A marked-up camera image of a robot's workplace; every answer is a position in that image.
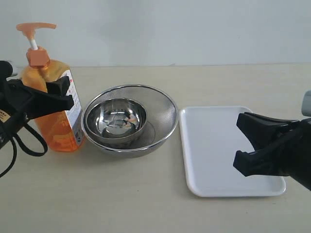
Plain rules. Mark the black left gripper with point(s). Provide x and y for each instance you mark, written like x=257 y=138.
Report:
x=23 y=103

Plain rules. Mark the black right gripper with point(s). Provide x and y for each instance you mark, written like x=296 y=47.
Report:
x=291 y=159

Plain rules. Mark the orange soap pump bottle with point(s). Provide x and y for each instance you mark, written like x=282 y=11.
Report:
x=62 y=130

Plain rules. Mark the small stainless steel bowl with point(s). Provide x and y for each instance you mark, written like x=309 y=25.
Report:
x=116 y=121

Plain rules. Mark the white rectangular plastic tray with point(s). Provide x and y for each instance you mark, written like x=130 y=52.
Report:
x=210 y=139

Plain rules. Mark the steel mesh strainer basket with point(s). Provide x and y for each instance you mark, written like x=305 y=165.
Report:
x=161 y=122

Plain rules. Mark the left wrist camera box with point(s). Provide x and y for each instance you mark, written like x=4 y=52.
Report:
x=7 y=69

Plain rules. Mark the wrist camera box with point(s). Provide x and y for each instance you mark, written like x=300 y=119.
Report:
x=306 y=104
x=7 y=69

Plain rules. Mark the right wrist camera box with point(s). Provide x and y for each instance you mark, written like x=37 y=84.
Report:
x=306 y=104

